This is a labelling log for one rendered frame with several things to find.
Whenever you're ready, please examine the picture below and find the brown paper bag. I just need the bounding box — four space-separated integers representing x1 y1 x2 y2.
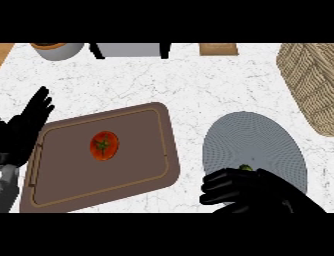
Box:
198 43 239 57

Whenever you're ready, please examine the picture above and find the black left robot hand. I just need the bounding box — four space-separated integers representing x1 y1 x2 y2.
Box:
0 86 56 171

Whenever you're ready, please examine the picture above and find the wicker basket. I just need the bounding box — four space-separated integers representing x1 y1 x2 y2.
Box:
275 43 334 138

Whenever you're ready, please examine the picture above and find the brown cutting board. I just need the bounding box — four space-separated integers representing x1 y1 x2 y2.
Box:
18 101 182 214

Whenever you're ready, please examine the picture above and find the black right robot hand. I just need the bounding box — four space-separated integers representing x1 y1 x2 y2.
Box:
198 167 328 214

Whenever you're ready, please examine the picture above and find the round grey placemat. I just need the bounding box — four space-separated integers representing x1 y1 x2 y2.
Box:
201 111 309 195

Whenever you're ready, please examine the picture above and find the red tomato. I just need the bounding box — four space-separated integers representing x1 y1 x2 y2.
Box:
89 130 121 162

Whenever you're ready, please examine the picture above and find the grey pot with brown rim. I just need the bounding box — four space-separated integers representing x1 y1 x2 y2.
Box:
29 43 86 62

